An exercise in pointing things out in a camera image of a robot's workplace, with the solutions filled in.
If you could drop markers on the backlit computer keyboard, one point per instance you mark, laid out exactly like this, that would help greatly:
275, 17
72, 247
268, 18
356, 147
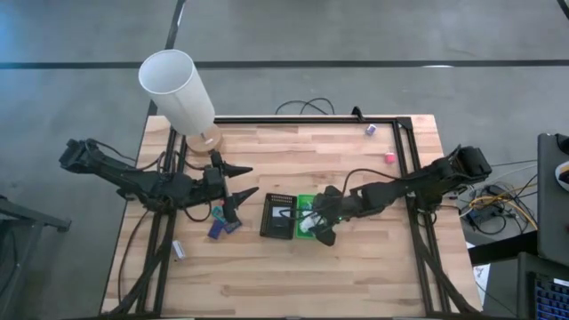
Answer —
551, 298

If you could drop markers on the black frame clamp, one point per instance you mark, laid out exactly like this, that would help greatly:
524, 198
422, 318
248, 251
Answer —
357, 113

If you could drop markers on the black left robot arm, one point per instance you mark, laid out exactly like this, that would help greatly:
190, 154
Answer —
133, 178

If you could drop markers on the pink USB wall charger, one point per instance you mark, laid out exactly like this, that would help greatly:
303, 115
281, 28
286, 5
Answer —
390, 157

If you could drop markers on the white digital clock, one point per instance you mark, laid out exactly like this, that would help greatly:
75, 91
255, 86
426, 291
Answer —
178, 250
281, 212

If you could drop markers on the purple USB wall charger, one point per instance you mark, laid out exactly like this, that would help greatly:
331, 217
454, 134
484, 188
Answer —
371, 129

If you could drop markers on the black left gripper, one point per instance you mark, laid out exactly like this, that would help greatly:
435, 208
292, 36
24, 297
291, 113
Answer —
213, 182

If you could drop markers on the white paper sheet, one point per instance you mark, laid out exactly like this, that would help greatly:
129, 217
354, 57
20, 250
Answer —
481, 275

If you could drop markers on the dark blue digital clock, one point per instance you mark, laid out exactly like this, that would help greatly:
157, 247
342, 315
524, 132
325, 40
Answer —
232, 226
215, 229

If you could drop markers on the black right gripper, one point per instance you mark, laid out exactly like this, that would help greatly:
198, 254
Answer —
335, 209

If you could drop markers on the teal digital clock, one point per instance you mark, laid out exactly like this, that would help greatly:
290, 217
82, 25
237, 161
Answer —
218, 214

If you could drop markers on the black metal stand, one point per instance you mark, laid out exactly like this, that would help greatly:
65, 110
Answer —
35, 218

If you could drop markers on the black aluminium table frame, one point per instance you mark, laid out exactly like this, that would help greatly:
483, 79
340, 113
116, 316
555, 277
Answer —
311, 120

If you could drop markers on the white shade wooden base lamp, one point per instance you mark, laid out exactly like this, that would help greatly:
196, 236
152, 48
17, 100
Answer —
178, 89

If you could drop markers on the green slotted plastic basket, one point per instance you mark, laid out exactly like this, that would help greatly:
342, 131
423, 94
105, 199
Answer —
301, 200

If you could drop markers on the black slotted plastic basket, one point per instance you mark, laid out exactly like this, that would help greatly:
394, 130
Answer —
266, 226

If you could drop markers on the white computer mouse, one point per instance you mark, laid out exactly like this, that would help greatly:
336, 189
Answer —
563, 175

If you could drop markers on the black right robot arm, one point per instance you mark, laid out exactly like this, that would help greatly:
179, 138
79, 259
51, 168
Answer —
422, 180

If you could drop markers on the dark grey side desk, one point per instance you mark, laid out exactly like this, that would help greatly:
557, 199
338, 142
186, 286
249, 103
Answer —
549, 213

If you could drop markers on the black desk crossbar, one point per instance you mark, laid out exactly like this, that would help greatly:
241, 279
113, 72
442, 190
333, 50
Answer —
502, 249

